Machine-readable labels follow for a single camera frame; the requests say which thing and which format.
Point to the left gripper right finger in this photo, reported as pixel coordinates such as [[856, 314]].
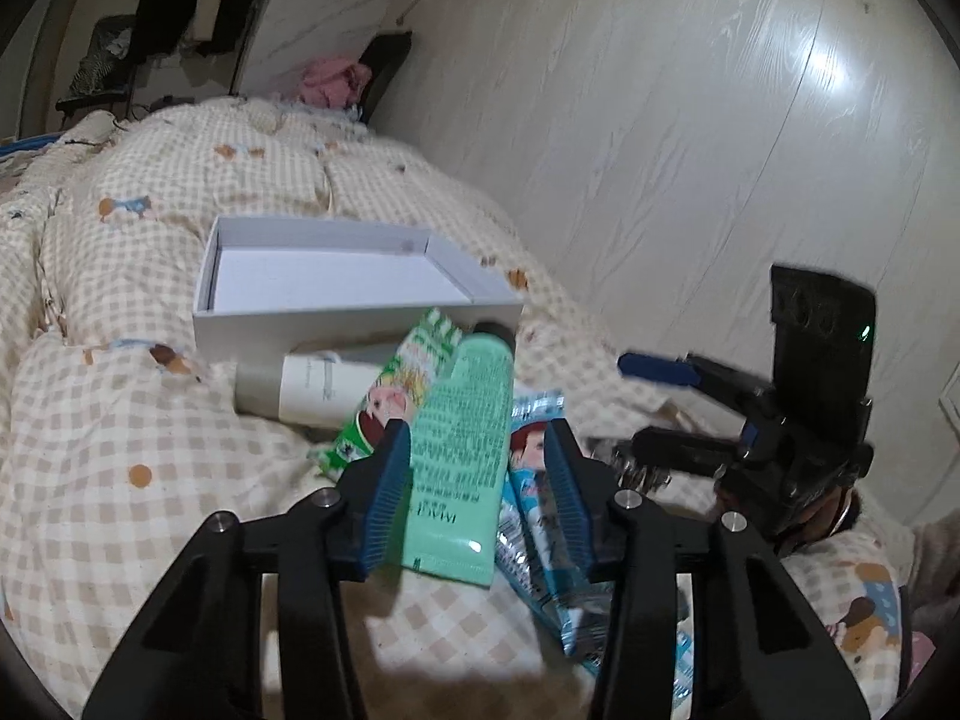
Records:
[[759, 649]]

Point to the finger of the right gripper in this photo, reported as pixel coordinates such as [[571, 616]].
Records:
[[726, 385], [653, 456]]

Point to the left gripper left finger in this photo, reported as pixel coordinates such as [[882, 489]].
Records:
[[193, 651]]

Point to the blue snack packet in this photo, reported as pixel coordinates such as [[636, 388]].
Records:
[[679, 659], [527, 488]]

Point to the green hand cream tube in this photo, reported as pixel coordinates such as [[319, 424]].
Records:
[[460, 447]]

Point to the green cartoon candy packet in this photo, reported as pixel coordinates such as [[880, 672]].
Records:
[[399, 391]]

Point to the white body lotion tube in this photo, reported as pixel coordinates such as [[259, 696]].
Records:
[[310, 387]]

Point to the person's right hand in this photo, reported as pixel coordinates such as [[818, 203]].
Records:
[[826, 515]]

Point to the beige checkered duvet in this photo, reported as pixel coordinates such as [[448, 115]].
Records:
[[118, 436]]

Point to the white cardboard box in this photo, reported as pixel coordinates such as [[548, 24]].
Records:
[[271, 284]]

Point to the black headboard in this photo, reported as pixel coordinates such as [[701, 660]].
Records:
[[384, 57]]

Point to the pink clothes pile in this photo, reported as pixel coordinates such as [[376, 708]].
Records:
[[333, 83]]

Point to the black chair with clothes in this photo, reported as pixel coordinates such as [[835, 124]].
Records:
[[104, 76]]

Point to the black hanging clothes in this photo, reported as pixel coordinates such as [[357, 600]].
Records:
[[159, 26]]

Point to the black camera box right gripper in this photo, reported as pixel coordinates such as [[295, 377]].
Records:
[[824, 347]]

